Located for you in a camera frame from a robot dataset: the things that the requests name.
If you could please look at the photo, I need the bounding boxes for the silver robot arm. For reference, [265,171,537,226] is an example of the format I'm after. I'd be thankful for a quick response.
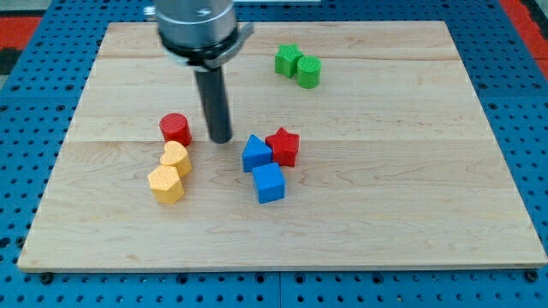
[143,0,254,71]

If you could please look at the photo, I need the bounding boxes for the blue triangle block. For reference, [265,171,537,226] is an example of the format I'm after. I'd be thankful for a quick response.
[241,134,272,172]

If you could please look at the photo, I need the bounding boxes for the blue cube block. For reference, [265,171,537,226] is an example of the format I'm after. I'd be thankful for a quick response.
[252,163,286,204]

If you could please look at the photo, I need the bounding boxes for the red star block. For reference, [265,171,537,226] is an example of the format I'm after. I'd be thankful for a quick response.
[265,127,300,167]

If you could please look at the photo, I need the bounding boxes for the green cylinder block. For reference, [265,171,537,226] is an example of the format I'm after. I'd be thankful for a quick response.
[297,56,322,89]

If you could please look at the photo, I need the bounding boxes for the green star block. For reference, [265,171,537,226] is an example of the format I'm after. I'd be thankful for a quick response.
[275,44,303,78]

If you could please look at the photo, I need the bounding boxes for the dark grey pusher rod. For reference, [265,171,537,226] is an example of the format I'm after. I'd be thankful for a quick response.
[194,67,232,144]

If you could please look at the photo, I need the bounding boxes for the yellow heart block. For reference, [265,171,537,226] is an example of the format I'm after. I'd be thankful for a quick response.
[160,141,192,177]

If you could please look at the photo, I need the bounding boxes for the red cylinder block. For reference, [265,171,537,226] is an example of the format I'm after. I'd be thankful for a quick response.
[158,113,192,146]

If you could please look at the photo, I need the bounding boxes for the yellow hexagon block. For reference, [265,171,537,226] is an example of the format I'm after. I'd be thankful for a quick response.
[147,165,185,204]

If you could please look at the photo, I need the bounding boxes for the wooden board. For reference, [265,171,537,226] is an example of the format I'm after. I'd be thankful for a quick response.
[17,21,547,273]

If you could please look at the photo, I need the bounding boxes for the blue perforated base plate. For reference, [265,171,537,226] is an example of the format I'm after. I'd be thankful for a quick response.
[1,0,547,307]

